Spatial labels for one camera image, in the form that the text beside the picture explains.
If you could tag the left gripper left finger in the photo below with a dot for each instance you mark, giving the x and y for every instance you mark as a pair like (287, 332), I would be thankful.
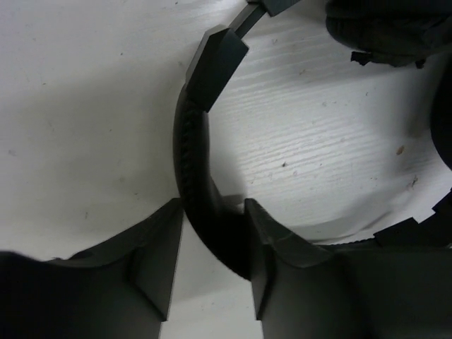
(119, 288)

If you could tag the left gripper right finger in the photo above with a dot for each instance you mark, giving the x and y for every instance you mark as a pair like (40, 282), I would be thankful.
(395, 285)

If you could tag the black headphones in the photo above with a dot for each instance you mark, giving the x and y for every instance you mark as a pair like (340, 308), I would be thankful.
(395, 33)

